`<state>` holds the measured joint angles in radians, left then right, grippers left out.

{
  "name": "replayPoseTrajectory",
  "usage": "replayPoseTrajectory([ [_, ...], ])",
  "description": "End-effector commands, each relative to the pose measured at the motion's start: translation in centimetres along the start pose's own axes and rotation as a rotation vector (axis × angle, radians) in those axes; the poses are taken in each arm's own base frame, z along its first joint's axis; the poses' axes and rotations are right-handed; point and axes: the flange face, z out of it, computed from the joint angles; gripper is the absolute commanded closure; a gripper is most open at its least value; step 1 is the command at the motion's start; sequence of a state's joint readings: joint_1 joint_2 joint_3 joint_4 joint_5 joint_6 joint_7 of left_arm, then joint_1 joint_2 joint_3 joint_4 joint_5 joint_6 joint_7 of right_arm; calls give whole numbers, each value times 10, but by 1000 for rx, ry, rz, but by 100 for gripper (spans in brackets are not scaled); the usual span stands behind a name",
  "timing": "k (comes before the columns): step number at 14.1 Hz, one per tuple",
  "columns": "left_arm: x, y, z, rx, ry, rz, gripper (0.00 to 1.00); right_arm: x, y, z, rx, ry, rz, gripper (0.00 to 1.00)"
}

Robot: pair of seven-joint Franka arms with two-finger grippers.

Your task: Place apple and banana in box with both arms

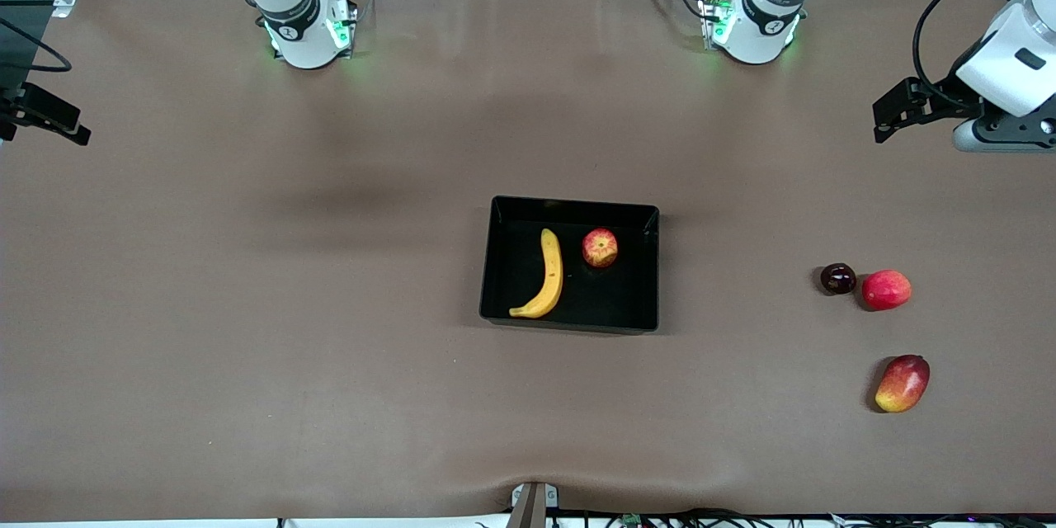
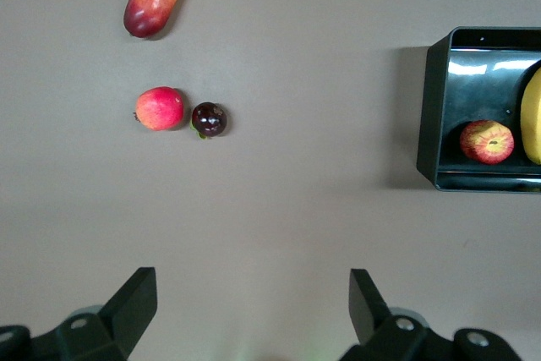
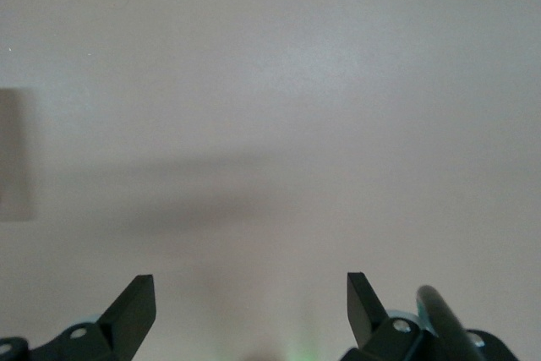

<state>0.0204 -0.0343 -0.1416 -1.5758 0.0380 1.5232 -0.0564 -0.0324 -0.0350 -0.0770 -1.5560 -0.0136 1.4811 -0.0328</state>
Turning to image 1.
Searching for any red yellow apple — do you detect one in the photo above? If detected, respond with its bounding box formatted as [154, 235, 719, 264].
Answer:
[582, 228, 620, 269]

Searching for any yellow banana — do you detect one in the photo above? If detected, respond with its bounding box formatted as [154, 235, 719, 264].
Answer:
[508, 228, 565, 320]

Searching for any black plastic box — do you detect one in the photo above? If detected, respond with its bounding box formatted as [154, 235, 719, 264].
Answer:
[478, 196, 661, 335]

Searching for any pink red peach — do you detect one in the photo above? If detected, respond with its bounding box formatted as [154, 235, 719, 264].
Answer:
[861, 269, 913, 312]

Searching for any dark purple plum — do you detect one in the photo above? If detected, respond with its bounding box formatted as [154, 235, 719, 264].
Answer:
[820, 262, 858, 295]

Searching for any red yellow mango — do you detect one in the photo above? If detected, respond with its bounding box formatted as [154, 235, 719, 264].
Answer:
[874, 354, 931, 414]

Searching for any metal camera post bracket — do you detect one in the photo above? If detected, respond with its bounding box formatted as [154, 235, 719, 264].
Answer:
[510, 482, 560, 528]

